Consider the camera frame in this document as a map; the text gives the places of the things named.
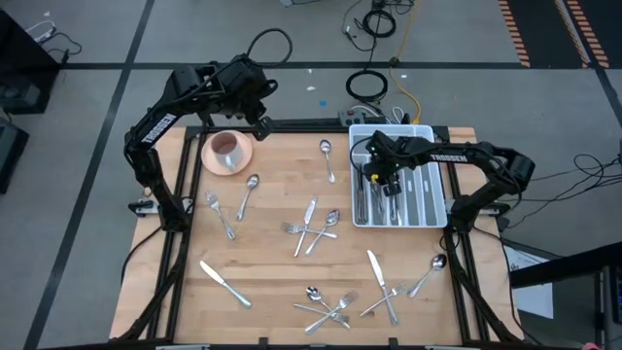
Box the white paper sheet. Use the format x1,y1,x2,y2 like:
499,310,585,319
502,245,555,320

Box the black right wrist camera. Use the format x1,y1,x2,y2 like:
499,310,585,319
363,130,391,162

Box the silver knife foreground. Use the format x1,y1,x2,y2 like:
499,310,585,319
293,302,352,331

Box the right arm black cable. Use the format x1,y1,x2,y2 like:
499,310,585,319
348,135,376,195

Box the white cutlery tray grey liners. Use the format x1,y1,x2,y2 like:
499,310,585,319
348,123,449,229

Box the silver fork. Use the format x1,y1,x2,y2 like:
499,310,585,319
359,282,409,317
370,183,381,226
203,190,238,241
304,289,360,336
374,183,386,226
280,221,339,240

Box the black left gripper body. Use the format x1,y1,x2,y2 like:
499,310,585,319
224,55,279,123

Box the black mat orange striped edges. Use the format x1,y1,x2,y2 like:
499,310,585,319
496,0,622,70

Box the white cable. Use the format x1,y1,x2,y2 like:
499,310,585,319
350,104,405,125
26,18,57,44

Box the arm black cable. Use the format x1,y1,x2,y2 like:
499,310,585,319
245,27,294,69
348,135,376,195

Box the black box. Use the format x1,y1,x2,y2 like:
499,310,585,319
0,123,30,195

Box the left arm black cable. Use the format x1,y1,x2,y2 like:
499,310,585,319
245,27,294,69

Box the black beam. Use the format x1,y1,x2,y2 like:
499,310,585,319
508,241,622,289

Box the grey power strip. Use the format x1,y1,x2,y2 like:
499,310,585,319
337,109,388,128

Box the coiled black cable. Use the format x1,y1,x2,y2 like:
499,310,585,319
345,69,390,104
362,8,397,39

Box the pink plate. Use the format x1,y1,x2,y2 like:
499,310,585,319
200,129,255,177

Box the yellow cable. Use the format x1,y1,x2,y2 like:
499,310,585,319
387,0,423,126

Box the black floor cables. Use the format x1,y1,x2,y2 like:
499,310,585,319
504,153,622,225

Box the black cabinet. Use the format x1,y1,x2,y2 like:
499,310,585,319
0,9,60,116

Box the white mug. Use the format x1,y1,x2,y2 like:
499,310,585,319
209,131,246,172

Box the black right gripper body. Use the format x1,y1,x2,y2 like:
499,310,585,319
376,135,425,185

